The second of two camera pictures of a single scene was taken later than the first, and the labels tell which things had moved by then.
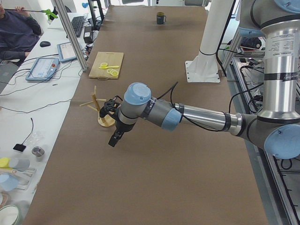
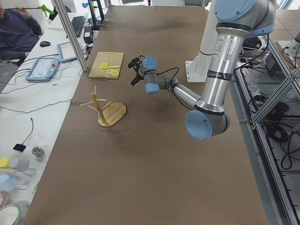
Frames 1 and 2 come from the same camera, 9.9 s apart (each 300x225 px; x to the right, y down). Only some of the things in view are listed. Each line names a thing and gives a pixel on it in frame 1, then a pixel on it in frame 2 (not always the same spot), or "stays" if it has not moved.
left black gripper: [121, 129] -> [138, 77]
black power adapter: [88, 34] stays
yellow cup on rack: [4, 163] stays
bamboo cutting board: [112, 58] stays
